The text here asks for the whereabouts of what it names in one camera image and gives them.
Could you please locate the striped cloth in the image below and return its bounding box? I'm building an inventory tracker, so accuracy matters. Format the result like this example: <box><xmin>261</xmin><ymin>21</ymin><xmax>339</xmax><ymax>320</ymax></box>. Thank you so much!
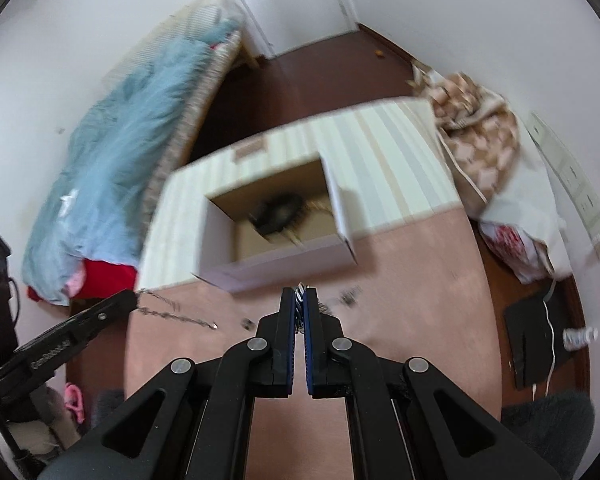
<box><xmin>137</xmin><ymin>98</ymin><xmax>464</xmax><ymax>289</ymax></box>

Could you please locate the woven-edged mattress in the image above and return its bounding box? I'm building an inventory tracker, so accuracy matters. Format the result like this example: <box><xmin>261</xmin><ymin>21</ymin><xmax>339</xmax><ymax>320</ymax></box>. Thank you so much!
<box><xmin>99</xmin><ymin>0</ymin><xmax>247</xmax><ymax>242</ymax></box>

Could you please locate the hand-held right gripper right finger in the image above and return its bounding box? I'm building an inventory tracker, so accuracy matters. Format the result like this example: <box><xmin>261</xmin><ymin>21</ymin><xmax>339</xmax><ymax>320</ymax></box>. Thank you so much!
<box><xmin>302</xmin><ymin>287</ymin><xmax>563</xmax><ymax>480</ymax></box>

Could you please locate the silver chain necklace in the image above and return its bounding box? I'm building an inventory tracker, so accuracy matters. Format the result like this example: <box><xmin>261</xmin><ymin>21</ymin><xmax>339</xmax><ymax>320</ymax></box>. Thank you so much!
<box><xmin>135</xmin><ymin>289</ymin><xmax>219</xmax><ymax>332</ymax></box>

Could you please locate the red cloth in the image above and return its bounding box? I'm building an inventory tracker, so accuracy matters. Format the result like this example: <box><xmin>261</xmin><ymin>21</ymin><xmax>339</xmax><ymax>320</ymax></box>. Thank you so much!
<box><xmin>27</xmin><ymin>258</ymin><xmax>139</xmax><ymax>306</ymax></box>

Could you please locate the black flat case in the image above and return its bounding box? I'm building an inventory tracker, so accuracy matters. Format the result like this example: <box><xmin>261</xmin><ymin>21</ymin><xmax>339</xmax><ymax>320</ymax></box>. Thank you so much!
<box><xmin>503</xmin><ymin>285</ymin><xmax>579</xmax><ymax>391</ymax></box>

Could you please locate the white cardboard box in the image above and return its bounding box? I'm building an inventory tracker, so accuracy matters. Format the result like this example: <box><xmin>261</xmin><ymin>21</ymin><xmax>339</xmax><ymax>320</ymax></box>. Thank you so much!
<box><xmin>192</xmin><ymin>156</ymin><xmax>359</xmax><ymax>294</ymax></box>

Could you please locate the grey fuzzy cushion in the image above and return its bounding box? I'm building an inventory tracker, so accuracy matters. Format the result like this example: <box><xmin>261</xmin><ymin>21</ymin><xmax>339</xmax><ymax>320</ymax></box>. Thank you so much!
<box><xmin>500</xmin><ymin>392</ymin><xmax>596</xmax><ymax>480</ymax></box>

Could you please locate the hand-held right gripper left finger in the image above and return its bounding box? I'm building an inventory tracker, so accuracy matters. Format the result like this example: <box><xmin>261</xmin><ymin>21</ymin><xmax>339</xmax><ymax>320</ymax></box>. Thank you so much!
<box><xmin>45</xmin><ymin>287</ymin><xmax>297</xmax><ymax>480</ymax></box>

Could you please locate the black beaded bracelet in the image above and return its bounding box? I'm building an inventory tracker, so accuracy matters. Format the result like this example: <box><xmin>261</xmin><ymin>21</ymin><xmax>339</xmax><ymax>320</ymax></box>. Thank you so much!
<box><xmin>249</xmin><ymin>194</ymin><xmax>302</xmax><ymax>237</ymax></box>

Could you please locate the checkered brown white bag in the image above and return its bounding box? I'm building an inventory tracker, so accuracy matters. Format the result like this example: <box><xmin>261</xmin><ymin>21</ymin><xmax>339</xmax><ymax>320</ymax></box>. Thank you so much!
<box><xmin>405</xmin><ymin>62</ymin><xmax>522</xmax><ymax>212</ymax></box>

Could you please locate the silver twisted jewelry piece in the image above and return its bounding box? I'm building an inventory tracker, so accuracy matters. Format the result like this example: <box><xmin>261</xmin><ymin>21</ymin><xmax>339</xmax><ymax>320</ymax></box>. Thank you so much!
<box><xmin>293</xmin><ymin>282</ymin><xmax>327</xmax><ymax>317</ymax></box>

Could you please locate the white cable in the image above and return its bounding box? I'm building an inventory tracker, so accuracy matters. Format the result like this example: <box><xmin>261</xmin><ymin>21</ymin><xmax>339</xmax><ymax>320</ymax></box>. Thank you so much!
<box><xmin>530</xmin><ymin>277</ymin><xmax>562</xmax><ymax>402</ymax></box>

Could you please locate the pink plastic item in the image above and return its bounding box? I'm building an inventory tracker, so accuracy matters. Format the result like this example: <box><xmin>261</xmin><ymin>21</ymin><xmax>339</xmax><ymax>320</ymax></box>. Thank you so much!
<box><xmin>63</xmin><ymin>382</ymin><xmax>86</xmax><ymax>424</ymax></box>

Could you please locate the gold chain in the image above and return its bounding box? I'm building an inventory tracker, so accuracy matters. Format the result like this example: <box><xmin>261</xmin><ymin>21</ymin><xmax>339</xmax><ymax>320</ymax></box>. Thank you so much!
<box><xmin>282</xmin><ymin>199</ymin><xmax>334</xmax><ymax>249</ymax></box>

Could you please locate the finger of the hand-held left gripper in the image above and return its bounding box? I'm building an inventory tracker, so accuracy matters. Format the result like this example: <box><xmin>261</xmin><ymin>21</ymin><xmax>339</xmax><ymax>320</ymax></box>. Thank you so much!
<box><xmin>0</xmin><ymin>289</ymin><xmax>139</xmax><ymax>394</ymax></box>

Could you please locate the white door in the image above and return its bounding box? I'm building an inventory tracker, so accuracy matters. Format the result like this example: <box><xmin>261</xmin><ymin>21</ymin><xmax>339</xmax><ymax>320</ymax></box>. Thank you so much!
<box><xmin>214</xmin><ymin>0</ymin><xmax>362</xmax><ymax>59</ymax></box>

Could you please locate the black cable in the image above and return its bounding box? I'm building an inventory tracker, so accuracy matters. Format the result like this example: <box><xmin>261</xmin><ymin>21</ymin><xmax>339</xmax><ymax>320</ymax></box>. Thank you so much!
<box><xmin>0</xmin><ymin>394</ymin><xmax>47</xmax><ymax>477</ymax></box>

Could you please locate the white plastic bag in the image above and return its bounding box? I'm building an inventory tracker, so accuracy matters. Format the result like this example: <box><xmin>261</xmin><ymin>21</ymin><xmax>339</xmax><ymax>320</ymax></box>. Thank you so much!
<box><xmin>472</xmin><ymin>124</ymin><xmax>574</xmax><ymax>282</ymax></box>

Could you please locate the red printed bag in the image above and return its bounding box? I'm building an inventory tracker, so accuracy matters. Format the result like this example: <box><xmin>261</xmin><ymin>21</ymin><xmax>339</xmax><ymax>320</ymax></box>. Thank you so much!
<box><xmin>480</xmin><ymin>220</ymin><xmax>552</xmax><ymax>284</ymax></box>

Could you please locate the clear plastic bottle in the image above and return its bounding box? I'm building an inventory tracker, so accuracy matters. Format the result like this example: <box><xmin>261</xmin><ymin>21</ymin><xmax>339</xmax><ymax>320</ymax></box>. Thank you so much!
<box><xmin>562</xmin><ymin>326</ymin><xmax>599</xmax><ymax>353</ymax></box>

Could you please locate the light blue blanket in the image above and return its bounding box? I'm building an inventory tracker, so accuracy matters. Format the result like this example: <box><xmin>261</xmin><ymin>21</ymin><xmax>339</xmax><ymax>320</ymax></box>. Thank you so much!
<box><xmin>22</xmin><ymin>19</ymin><xmax>242</xmax><ymax>307</ymax></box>

